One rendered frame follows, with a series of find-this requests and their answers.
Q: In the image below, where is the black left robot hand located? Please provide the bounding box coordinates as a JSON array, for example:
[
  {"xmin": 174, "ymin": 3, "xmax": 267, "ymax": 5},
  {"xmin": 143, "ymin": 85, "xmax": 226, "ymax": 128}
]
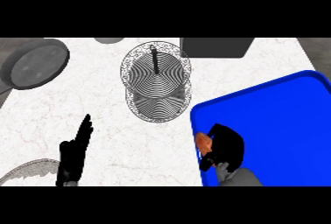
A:
[{"xmin": 54, "ymin": 113, "xmax": 94, "ymax": 187}]

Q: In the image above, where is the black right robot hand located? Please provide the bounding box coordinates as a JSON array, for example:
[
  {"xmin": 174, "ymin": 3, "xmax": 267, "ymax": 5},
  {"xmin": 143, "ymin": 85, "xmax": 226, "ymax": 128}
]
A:
[{"xmin": 199, "ymin": 122, "xmax": 245, "ymax": 173}]

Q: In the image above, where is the orange sweet potato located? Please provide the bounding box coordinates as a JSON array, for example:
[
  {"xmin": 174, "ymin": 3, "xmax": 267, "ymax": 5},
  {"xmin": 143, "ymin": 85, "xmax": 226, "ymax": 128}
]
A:
[{"xmin": 193, "ymin": 131, "xmax": 214, "ymax": 157}]

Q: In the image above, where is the blue tray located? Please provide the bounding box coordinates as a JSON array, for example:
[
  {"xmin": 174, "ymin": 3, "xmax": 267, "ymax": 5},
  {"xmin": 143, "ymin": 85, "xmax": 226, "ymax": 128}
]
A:
[{"xmin": 189, "ymin": 69, "xmax": 331, "ymax": 187}]

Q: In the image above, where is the grey round pan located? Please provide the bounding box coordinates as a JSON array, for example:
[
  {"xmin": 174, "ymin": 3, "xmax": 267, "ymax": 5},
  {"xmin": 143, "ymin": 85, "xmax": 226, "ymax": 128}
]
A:
[{"xmin": 0, "ymin": 38, "xmax": 70, "ymax": 95}]

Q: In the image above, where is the dark grey flat block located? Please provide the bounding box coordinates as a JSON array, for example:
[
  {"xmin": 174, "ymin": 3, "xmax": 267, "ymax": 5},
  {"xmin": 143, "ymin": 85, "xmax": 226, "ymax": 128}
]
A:
[{"xmin": 178, "ymin": 38, "xmax": 255, "ymax": 60}]

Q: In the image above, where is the grey round object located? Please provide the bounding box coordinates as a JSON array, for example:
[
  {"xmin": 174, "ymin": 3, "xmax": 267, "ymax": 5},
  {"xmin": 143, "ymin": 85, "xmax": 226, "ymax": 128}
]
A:
[{"xmin": 93, "ymin": 38, "xmax": 125, "ymax": 45}]

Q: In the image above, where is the tiered wire basket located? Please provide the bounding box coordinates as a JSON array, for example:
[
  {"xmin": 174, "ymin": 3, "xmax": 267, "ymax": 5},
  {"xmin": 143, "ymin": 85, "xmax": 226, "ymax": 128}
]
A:
[{"xmin": 118, "ymin": 40, "xmax": 192, "ymax": 123}]

